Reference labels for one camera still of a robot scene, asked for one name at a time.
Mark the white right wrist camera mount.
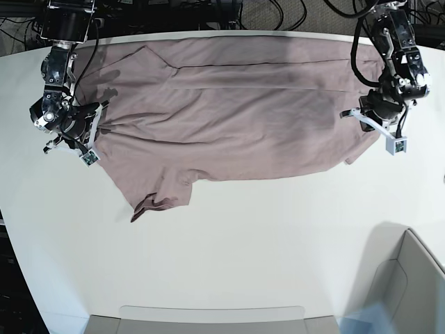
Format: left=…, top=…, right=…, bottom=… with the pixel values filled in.
left=43, top=102, right=111, bottom=167

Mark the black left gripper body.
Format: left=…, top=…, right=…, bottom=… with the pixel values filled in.
left=359, top=90, right=406, bottom=127

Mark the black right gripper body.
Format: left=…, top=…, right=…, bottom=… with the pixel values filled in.
left=55, top=102, right=99, bottom=146

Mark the blue translucent object corner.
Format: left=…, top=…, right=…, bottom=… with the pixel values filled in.
left=337, top=302, right=396, bottom=334

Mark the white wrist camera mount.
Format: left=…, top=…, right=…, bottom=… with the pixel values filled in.
left=43, top=102, right=111, bottom=167
left=340, top=108, right=407, bottom=156

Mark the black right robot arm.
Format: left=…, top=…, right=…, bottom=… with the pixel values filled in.
left=29, top=1, right=98, bottom=152

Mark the pink T-shirt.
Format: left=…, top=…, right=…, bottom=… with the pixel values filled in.
left=74, top=35, right=378, bottom=218

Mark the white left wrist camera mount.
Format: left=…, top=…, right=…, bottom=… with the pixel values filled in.
left=340, top=108, right=407, bottom=156

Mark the grey bin right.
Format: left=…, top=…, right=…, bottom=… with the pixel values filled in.
left=364, top=229, right=444, bottom=333

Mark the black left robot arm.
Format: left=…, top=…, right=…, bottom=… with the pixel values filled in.
left=351, top=1, right=430, bottom=138

